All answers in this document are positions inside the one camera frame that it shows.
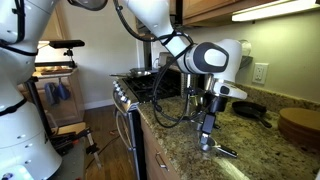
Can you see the black clamp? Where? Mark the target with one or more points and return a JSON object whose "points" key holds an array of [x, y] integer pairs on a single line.
{"points": [[66, 140]]}

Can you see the wooden upper cabinet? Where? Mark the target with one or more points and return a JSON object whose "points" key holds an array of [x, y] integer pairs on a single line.
{"points": [[53, 30], [213, 6]]}

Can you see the wooden tray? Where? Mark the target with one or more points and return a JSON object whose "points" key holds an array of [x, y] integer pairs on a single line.
{"points": [[56, 70]]}

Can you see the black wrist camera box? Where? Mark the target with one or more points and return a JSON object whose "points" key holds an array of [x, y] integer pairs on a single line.
{"points": [[224, 104]]}

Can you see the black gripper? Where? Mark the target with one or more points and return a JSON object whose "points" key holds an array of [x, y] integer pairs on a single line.
{"points": [[209, 123]]}

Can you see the black cast iron skillet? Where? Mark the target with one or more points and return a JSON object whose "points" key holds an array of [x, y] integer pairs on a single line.
{"points": [[248, 108]]}

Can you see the gray robot mounting platform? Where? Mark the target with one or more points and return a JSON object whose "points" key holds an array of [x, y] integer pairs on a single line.
{"points": [[71, 166]]}

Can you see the white wall outlet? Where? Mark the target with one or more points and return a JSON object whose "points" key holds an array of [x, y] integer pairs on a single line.
{"points": [[260, 73]]}

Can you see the round wooden cutting board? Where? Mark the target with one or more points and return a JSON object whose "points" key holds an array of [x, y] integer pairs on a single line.
{"points": [[300, 123]]}

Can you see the wooden island cabinet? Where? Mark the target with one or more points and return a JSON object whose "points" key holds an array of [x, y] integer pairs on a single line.
{"points": [[75, 100]]}

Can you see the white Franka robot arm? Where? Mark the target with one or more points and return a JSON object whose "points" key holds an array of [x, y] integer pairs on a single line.
{"points": [[20, 140]]}

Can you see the wooden drawer cabinet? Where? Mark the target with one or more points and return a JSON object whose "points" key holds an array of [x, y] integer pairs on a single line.
{"points": [[148, 143]]}

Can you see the flat wooden board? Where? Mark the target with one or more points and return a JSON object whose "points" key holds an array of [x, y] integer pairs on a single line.
{"points": [[71, 127]]}

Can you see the medium silver measuring cup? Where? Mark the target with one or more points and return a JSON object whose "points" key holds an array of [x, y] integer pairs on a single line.
{"points": [[208, 147]]}

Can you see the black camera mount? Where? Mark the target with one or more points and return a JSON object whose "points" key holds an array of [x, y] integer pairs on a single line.
{"points": [[70, 56]]}

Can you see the under-cabinet light strip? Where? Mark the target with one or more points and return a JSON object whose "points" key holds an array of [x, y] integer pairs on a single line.
{"points": [[273, 10]]}

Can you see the blue oven mitt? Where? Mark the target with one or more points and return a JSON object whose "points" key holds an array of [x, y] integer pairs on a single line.
{"points": [[50, 94], [63, 91]]}

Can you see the stainless gas stove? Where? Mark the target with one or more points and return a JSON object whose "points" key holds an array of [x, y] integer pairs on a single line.
{"points": [[138, 146]]}

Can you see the steel frying pan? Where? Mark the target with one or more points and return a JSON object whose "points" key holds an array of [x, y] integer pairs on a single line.
{"points": [[140, 73]]}

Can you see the black stereo camera bar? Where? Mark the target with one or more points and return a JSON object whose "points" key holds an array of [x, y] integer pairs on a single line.
{"points": [[66, 44]]}

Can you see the black metal stand frame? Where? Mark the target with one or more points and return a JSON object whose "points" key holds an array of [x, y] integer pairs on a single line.
{"points": [[50, 63]]}

